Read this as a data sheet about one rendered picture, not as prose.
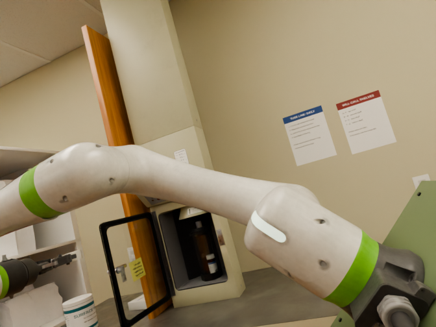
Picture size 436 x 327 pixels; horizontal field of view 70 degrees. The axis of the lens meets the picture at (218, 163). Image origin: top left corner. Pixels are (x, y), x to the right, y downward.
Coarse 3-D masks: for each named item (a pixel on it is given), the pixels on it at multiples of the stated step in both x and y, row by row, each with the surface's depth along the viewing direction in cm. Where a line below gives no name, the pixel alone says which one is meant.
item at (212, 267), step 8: (208, 232) 145; (200, 240) 143; (208, 240) 144; (200, 248) 143; (208, 248) 143; (200, 256) 143; (208, 256) 142; (216, 256) 145; (200, 264) 143; (208, 264) 141; (216, 264) 143; (208, 272) 141
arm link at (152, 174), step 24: (144, 168) 72; (168, 168) 72; (192, 168) 72; (120, 192) 70; (144, 192) 74; (168, 192) 71; (192, 192) 69; (216, 192) 68; (240, 192) 67; (264, 192) 66; (240, 216) 67
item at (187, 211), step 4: (180, 208) 148; (184, 208) 144; (188, 208) 142; (192, 208) 142; (196, 208) 142; (180, 212) 146; (184, 212) 143; (188, 212) 142; (192, 212) 141; (196, 212) 141; (200, 212) 141; (204, 212) 141; (180, 216) 145; (184, 216) 142; (188, 216) 141; (192, 216) 140
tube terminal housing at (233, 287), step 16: (192, 128) 140; (144, 144) 148; (160, 144) 145; (176, 144) 142; (192, 144) 140; (192, 160) 140; (208, 160) 144; (160, 208) 144; (176, 208) 141; (224, 224) 139; (224, 240) 134; (224, 256) 133; (240, 272) 140; (208, 288) 135; (224, 288) 133; (240, 288) 134; (176, 304) 140; (192, 304) 137
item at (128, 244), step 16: (128, 224) 129; (144, 224) 137; (112, 240) 119; (128, 240) 126; (144, 240) 134; (112, 256) 117; (128, 256) 124; (144, 256) 131; (128, 272) 122; (144, 272) 129; (160, 272) 137; (112, 288) 113; (128, 288) 119; (144, 288) 126; (160, 288) 134; (128, 304) 117; (144, 304) 124
